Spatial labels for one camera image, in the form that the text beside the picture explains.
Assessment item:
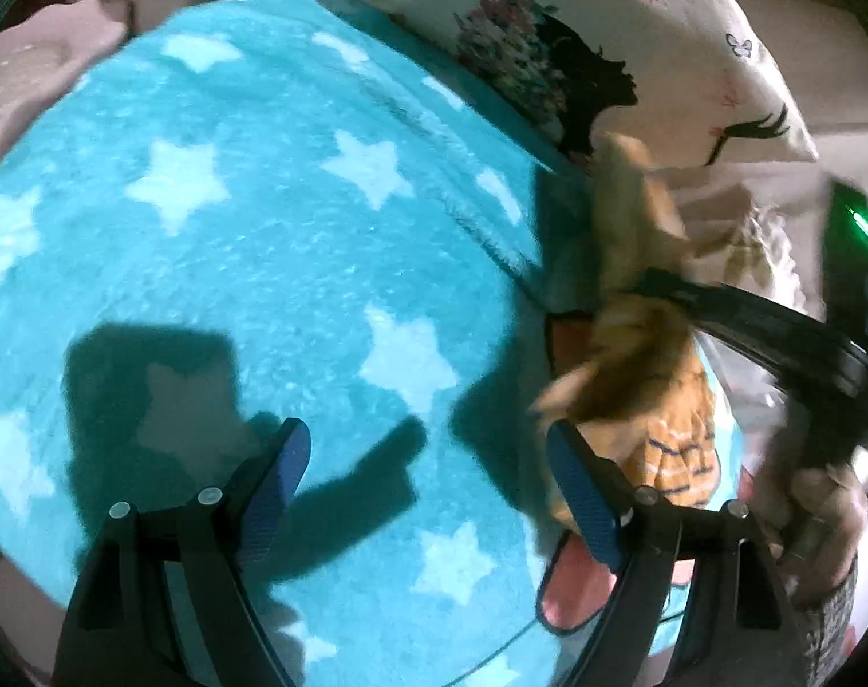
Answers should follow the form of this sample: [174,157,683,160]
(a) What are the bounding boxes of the teal star blanket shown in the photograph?
[0,0,746,687]

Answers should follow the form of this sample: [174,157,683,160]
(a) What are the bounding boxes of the white floral pillow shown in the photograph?
[673,175,839,409]

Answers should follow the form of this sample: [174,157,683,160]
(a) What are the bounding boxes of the person's right hand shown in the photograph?
[747,444,868,611]

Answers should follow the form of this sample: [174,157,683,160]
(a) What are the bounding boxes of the orange striped small shirt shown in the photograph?
[530,132,725,538]

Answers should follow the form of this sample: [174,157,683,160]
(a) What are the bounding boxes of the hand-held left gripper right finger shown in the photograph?
[546,421,800,687]

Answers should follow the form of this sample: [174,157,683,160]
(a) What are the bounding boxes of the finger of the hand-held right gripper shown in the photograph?
[692,318,861,405]
[633,266,868,366]

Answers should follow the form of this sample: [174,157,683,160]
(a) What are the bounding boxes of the white pillow with face print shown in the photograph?
[334,0,822,173]

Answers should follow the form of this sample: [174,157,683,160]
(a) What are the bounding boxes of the pink cloth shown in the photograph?
[0,0,132,181]

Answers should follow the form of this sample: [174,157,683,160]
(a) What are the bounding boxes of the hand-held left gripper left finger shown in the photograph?
[53,417,313,687]

